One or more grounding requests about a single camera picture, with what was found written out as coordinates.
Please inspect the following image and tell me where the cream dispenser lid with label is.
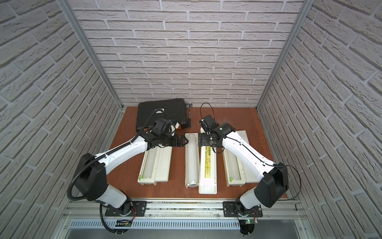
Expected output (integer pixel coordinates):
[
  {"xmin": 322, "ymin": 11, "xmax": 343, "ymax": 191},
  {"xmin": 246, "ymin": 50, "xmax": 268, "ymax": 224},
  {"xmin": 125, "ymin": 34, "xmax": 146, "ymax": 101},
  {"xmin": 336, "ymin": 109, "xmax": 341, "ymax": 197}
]
[{"xmin": 199, "ymin": 128, "xmax": 217, "ymax": 195}]

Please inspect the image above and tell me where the cream dispenser with lid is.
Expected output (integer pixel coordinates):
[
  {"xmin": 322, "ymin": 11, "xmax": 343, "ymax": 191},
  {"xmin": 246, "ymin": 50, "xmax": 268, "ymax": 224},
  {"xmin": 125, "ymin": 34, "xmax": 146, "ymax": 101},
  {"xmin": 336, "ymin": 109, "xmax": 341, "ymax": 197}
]
[{"xmin": 137, "ymin": 146, "xmax": 173, "ymax": 185}]

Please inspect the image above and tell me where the white plastic wrap roll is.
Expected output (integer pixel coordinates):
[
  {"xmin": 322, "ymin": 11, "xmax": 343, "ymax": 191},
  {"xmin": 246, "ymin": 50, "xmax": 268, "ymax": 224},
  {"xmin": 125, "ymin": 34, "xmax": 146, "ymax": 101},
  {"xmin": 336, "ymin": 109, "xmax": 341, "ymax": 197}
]
[{"xmin": 188, "ymin": 141, "xmax": 199, "ymax": 186}]

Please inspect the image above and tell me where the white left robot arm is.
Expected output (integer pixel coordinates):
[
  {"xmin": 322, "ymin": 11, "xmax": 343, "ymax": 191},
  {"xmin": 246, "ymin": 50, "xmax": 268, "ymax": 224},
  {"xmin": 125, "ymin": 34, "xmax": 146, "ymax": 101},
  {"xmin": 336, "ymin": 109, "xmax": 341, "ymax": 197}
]
[{"xmin": 67, "ymin": 131, "xmax": 189, "ymax": 216}]

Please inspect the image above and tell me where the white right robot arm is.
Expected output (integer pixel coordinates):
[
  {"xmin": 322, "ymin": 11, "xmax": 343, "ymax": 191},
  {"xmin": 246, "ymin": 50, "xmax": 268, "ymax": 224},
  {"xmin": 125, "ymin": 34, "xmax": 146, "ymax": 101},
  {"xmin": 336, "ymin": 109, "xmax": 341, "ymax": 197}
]
[{"xmin": 199, "ymin": 118, "xmax": 288, "ymax": 215}]

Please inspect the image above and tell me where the black plastic tool case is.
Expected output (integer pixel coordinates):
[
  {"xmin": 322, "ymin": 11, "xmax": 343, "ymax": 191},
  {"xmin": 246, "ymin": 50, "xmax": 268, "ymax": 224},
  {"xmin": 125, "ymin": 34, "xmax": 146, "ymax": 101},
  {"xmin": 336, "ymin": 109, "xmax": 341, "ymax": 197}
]
[{"xmin": 136, "ymin": 98, "xmax": 189, "ymax": 132}]

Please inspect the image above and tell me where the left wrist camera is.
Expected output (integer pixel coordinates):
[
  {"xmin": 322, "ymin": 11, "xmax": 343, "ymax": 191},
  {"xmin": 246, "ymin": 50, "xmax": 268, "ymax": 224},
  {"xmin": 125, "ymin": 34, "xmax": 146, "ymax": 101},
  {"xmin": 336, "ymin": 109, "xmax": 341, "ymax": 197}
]
[{"xmin": 152, "ymin": 118, "xmax": 175, "ymax": 136}]

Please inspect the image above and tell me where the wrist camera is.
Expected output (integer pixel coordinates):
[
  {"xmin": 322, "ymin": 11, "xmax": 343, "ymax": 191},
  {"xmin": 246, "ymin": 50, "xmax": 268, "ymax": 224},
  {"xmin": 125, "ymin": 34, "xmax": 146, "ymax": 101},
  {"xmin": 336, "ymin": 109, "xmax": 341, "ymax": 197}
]
[
  {"xmin": 152, "ymin": 118, "xmax": 175, "ymax": 136},
  {"xmin": 199, "ymin": 115, "xmax": 218, "ymax": 132}
]

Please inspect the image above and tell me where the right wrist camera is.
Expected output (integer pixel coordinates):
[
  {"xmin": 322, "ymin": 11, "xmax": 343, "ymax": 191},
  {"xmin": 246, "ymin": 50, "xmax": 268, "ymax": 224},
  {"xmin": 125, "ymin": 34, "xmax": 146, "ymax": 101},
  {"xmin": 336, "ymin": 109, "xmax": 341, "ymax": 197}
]
[{"xmin": 199, "ymin": 115, "xmax": 218, "ymax": 132}]

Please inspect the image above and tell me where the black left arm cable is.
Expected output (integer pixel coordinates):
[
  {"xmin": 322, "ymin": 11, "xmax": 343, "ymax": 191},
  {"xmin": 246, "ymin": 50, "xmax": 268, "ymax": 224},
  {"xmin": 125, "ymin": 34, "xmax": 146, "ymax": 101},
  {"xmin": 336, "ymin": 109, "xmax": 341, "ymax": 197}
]
[{"xmin": 67, "ymin": 108, "xmax": 166, "ymax": 235}]

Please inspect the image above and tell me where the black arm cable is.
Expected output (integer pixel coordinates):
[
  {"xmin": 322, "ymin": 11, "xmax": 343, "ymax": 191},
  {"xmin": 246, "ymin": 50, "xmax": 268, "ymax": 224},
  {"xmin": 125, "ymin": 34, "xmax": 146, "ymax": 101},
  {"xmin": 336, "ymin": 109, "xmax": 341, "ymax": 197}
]
[
  {"xmin": 277, "ymin": 164, "xmax": 302, "ymax": 200},
  {"xmin": 67, "ymin": 108, "xmax": 166, "ymax": 235}
]

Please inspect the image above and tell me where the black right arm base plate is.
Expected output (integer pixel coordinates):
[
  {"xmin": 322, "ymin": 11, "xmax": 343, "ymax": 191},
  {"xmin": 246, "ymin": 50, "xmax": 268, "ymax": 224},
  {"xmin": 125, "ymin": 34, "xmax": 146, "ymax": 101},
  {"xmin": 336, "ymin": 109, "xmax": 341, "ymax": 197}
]
[{"xmin": 222, "ymin": 201, "xmax": 263, "ymax": 218}]

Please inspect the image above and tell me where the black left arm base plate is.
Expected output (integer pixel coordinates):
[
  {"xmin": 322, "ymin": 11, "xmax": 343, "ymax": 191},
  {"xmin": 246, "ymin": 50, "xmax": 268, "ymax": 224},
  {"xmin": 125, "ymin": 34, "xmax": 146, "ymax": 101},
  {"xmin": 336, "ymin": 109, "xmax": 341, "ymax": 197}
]
[{"xmin": 105, "ymin": 200, "xmax": 147, "ymax": 217}]

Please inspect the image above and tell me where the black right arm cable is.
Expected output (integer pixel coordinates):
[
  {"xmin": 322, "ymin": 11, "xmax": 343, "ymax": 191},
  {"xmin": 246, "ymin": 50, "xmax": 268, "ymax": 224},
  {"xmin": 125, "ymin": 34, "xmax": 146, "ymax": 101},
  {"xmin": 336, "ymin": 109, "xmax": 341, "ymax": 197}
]
[{"xmin": 277, "ymin": 164, "xmax": 302, "ymax": 200}]

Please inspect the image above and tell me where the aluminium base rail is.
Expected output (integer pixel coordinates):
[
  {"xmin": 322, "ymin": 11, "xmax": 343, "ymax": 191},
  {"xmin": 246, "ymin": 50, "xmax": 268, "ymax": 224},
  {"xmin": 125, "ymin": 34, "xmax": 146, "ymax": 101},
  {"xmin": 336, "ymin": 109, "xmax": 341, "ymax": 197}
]
[{"xmin": 62, "ymin": 199, "xmax": 307, "ymax": 230}]

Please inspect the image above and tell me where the aluminium corner post right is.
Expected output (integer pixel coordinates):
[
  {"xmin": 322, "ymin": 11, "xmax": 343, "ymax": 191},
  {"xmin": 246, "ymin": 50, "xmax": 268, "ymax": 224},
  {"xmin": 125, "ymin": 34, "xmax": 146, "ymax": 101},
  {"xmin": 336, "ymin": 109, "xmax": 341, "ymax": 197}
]
[{"xmin": 256, "ymin": 0, "xmax": 314, "ymax": 110}]

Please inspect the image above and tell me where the aluminium corner post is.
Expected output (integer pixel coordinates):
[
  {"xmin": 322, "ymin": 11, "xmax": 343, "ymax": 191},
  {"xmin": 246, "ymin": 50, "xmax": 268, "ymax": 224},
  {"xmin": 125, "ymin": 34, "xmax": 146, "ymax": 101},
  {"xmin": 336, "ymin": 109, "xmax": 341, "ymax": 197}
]
[
  {"xmin": 256, "ymin": 0, "xmax": 314, "ymax": 110},
  {"xmin": 57, "ymin": 0, "xmax": 124, "ymax": 111}
]

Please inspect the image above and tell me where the aluminium corner post left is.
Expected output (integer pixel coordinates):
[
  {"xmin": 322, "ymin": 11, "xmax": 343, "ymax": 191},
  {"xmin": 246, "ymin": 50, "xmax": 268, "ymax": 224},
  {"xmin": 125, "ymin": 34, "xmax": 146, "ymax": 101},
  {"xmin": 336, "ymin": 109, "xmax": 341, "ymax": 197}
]
[{"xmin": 57, "ymin": 0, "xmax": 124, "ymax": 111}]

